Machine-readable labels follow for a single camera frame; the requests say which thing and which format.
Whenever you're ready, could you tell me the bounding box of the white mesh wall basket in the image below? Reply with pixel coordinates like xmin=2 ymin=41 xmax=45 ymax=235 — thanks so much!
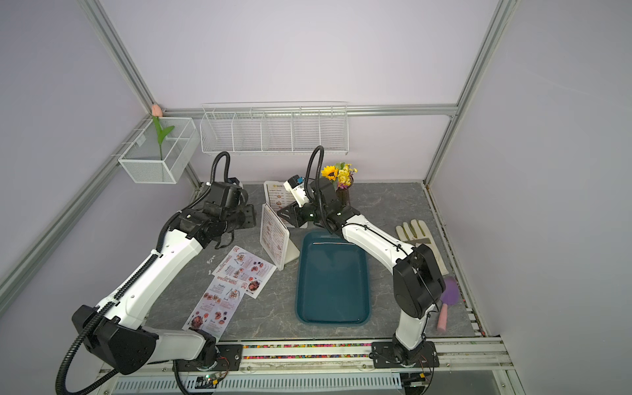
xmin=118 ymin=117 xmax=200 ymax=184

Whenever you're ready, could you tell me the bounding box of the sunflower bouquet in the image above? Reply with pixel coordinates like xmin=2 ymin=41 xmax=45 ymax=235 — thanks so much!
xmin=321 ymin=162 xmax=358 ymax=190

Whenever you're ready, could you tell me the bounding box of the white wire wall shelf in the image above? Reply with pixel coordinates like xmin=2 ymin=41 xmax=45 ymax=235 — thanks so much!
xmin=200 ymin=101 xmax=350 ymax=155

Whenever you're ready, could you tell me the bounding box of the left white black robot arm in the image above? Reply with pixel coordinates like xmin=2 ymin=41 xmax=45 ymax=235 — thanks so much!
xmin=55 ymin=151 xmax=253 ymax=394

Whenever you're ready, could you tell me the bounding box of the white menu holder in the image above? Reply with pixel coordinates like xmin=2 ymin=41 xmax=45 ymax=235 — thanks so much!
xmin=258 ymin=203 xmax=301 ymax=272
xmin=262 ymin=180 xmax=300 ymax=214

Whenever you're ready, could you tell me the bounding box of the yellow food menu sheet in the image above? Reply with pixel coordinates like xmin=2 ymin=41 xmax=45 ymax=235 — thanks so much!
xmin=261 ymin=206 xmax=290 ymax=266
xmin=266 ymin=183 xmax=297 ymax=212

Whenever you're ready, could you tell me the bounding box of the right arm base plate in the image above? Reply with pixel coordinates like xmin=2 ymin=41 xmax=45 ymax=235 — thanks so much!
xmin=370 ymin=341 xmax=439 ymax=369

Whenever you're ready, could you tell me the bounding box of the beige work glove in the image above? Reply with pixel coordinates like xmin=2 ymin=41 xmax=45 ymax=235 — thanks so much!
xmin=396 ymin=219 xmax=450 ymax=276

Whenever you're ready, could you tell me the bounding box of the red special menu sheet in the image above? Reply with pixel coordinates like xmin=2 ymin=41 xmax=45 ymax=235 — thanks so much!
xmin=212 ymin=246 xmax=277 ymax=299

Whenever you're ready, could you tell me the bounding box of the teal plastic tray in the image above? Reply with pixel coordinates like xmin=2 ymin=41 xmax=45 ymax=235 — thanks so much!
xmin=296 ymin=230 xmax=371 ymax=327

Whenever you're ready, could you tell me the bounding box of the purple pink hair brush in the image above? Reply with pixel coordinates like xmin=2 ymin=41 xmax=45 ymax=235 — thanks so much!
xmin=436 ymin=276 xmax=461 ymax=332

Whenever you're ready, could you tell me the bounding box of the pink artificial tulip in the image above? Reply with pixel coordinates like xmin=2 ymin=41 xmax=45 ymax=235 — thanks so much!
xmin=151 ymin=104 xmax=174 ymax=160

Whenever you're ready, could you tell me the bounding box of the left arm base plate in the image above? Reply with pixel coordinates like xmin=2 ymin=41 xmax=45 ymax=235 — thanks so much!
xmin=175 ymin=343 xmax=244 ymax=372

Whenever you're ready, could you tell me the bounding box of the dark glass flower vase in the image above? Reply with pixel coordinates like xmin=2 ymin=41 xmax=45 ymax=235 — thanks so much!
xmin=336 ymin=188 xmax=351 ymax=207

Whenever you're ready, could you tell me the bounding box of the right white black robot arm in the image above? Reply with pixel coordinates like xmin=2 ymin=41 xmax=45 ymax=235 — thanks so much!
xmin=277 ymin=145 xmax=446 ymax=367

